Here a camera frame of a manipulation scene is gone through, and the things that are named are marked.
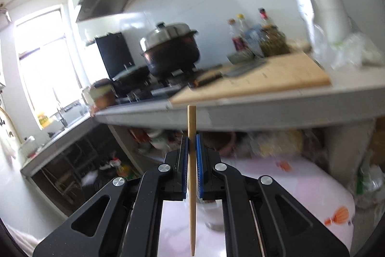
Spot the brown ceramic pot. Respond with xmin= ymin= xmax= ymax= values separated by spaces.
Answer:
xmin=90 ymin=78 xmax=116 ymax=110

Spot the yellow cooking oil bottle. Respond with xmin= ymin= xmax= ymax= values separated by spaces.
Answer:
xmin=110 ymin=158 xmax=136 ymax=180

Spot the red cap bottle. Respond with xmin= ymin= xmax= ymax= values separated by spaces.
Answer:
xmin=258 ymin=8 xmax=275 ymax=29

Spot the black cooking pot with lid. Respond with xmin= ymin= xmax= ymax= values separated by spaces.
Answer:
xmin=140 ymin=22 xmax=200 ymax=78

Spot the yellow cap bottle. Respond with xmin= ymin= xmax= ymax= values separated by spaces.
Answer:
xmin=237 ymin=14 xmax=250 ymax=48

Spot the wooden cutting board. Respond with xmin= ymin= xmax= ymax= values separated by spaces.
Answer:
xmin=169 ymin=53 xmax=331 ymax=105

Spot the steel utensil holder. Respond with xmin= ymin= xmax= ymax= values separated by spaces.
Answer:
xmin=197 ymin=200 xmax=225 ymax=231

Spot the pink plastic basin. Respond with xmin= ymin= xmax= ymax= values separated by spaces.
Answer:
xmin=203 ymin=132 xmax=236 ymax=157

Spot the black frying pan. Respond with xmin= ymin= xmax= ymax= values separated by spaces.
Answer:
xmin=112 ymin=66 xmax=150 ymax=89

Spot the kitchen knife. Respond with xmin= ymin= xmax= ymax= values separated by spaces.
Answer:
xmin=188 ymin=59 xmax=266 ymax=89

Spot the bag of yellow food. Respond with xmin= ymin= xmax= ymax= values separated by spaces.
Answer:
xmin=256 ymin=130 xmax=304 ymax=157

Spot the wooden chopstick one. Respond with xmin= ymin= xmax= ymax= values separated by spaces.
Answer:
xmin=187 ymin=105 xmax=196 ymax=256

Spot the white electric appliance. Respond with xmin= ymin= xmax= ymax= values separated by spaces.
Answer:
xmin=277 ymin=0 xmax=353 ymax=62

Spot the cardboard box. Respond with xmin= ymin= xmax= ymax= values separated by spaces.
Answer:
xmin=368 ymin=117 xmax=385 ymax=172

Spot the clear sauce bottle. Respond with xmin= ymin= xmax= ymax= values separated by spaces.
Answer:
xmin=228 ymin=19 xmax=248 ymax=52

